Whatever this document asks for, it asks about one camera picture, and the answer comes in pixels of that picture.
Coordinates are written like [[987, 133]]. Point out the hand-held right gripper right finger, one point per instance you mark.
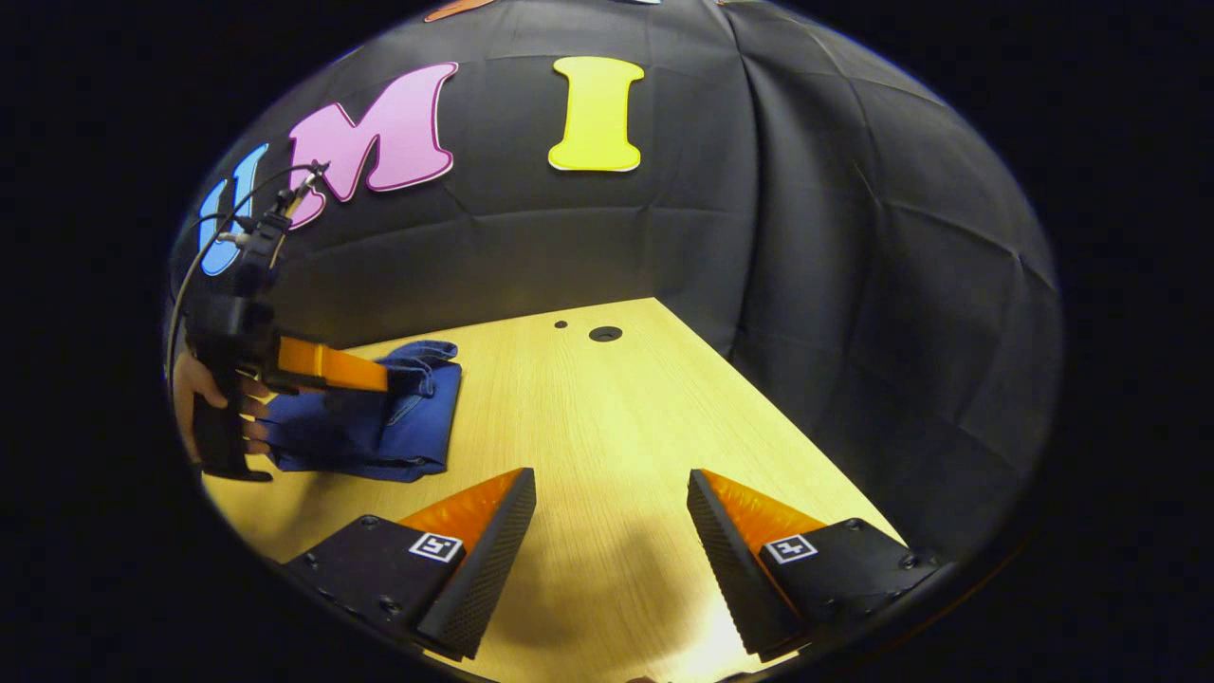
[[726, 569]]

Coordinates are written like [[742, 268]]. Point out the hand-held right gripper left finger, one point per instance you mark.
[[488, 569]]

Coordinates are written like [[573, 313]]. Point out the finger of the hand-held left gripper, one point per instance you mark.
[[332, 365]]

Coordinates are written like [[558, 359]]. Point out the blue denim jeans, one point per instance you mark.
[[408, 436]]

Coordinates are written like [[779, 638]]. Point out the black backdrop cloth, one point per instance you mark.
[[806, 237]]

